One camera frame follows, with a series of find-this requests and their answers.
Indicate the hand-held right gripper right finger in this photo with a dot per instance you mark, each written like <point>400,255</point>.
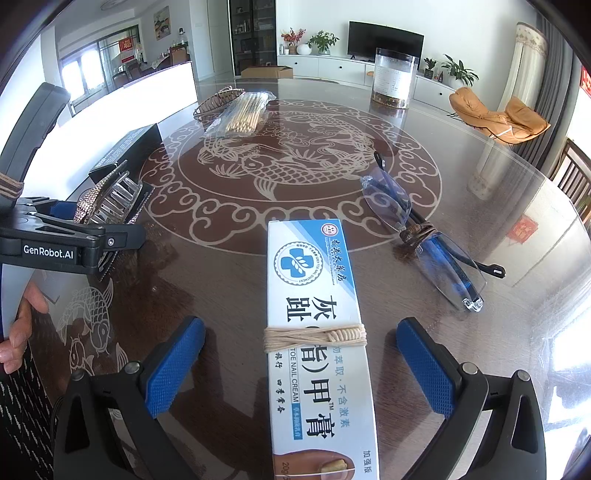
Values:
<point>425,364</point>

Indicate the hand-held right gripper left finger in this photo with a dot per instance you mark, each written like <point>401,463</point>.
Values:
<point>178,364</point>

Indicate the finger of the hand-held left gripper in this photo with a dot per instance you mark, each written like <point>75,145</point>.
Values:
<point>104,171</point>
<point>120,235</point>

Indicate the silver rhinestone bow hair clip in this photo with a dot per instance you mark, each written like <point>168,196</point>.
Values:
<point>115,198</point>

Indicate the white blue ointment box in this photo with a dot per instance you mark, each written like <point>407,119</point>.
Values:
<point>314,392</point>

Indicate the gold pearl hair clip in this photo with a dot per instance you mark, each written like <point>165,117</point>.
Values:
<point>214,104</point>

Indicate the cotton swab pack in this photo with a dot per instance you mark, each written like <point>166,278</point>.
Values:
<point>244,113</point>

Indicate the patterned brown glass desktop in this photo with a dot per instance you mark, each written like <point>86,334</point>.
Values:
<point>323,194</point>

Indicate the person's left hand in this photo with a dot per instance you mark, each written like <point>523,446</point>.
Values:
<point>23,323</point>

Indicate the black product box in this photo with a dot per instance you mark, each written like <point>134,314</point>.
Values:
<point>134,147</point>

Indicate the rimless glasses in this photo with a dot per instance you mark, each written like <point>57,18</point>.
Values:
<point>443,258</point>

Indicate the red door banner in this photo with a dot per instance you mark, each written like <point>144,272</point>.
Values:
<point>128,50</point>

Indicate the black patterned clothing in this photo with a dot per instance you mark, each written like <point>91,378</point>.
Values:
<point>23,424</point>

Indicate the cardboard box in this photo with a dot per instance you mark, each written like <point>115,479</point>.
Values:
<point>265,72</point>

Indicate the dark display shelf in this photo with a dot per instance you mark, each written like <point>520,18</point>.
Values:
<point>251,37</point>

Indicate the red flower arrangement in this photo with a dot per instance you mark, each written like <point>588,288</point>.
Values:
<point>292,39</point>

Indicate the white round vase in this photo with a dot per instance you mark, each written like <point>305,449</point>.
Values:
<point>303,49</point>

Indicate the wooden chair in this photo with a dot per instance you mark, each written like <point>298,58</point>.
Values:
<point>575,180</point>

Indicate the white television cabinet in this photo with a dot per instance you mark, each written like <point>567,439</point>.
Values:
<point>323,67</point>

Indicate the bushy green potted plant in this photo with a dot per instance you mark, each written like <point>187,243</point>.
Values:
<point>323,41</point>

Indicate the orange lounge chair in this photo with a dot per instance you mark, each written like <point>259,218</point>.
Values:
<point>475,106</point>

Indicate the clear jar with black lid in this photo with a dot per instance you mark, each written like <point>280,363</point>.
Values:
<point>392,78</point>

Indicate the grey curtain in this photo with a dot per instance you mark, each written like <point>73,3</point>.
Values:
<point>554,101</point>

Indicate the large-leaf potted plant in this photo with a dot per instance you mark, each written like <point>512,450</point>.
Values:
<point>457,71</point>

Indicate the small potted plant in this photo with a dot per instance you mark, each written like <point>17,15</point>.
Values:
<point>429,67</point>

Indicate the black television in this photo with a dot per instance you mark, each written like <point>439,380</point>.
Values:
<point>383,39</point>

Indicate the cream curtain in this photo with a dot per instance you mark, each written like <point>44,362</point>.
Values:
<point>524,64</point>

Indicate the red window decoration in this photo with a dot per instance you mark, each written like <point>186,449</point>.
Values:
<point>586,81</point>

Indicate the framed wall painting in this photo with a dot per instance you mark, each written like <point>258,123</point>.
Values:
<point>162,24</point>

